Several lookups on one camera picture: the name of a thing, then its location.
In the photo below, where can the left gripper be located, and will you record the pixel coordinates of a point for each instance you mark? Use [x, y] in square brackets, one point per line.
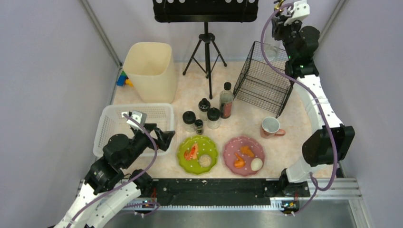
[154, 136]

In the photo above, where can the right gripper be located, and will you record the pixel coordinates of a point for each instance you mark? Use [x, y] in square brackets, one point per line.
[280, 20]

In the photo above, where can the glass bottle gold stopper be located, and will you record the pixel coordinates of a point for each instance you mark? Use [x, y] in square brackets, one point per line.
[272, 45]

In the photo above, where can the black-lid jar white beads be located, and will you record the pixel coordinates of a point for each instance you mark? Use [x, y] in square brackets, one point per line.
[189, 119]

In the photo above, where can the shiny black-lid spice jar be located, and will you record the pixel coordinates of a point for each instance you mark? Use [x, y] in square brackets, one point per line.
[204, 105]

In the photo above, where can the black-lid clear jar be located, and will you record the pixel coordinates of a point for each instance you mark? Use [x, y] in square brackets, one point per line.
[213, 115]

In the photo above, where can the tall sauce bottle black cap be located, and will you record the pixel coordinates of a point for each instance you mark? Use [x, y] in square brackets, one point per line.
[226, 100]

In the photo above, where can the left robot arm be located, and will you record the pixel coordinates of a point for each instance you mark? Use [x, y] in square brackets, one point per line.
[102, 194]

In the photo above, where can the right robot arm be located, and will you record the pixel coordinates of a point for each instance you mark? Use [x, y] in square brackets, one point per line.
[330, 139]

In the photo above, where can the toy shrimp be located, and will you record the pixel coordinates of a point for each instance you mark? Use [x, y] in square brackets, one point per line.
[192, 153]

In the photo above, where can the small pepper shaker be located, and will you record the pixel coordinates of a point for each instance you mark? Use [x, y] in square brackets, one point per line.
[199, 126]

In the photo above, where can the white plastic perforated basket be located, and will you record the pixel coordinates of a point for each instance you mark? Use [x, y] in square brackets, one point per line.
[112, 122]

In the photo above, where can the green polka dot plate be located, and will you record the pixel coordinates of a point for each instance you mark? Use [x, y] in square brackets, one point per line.
[206, 146]

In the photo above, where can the toy dumpling bun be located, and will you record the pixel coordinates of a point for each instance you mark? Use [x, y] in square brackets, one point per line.
[205, 160]

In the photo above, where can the colourful toy blocks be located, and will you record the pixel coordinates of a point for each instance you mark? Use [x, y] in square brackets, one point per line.
[124, 80]

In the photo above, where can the cream plastic waste bin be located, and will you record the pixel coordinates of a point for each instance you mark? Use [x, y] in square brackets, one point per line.
[150, 68]

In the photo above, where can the black tripod music stand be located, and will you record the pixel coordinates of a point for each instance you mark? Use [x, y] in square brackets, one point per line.
[205, 11]

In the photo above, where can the toy fried chicken piece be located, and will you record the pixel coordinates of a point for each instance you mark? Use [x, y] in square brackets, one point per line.
[245, 150]

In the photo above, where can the pink ceramic mug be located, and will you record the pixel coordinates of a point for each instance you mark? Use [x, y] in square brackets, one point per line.
[270, 126]

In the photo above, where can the toy white egg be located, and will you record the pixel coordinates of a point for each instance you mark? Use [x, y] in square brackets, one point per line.
[256, 164]

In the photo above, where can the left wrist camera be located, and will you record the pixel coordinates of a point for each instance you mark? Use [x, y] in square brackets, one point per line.
[134, 119]

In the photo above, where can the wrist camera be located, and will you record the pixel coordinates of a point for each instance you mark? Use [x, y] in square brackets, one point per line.
[134, 119]
[299, 11]

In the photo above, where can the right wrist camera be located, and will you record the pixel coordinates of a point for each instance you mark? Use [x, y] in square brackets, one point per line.
[299, 11]

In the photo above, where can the black wire basket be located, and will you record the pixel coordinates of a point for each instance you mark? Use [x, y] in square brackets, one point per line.
[259, 85]

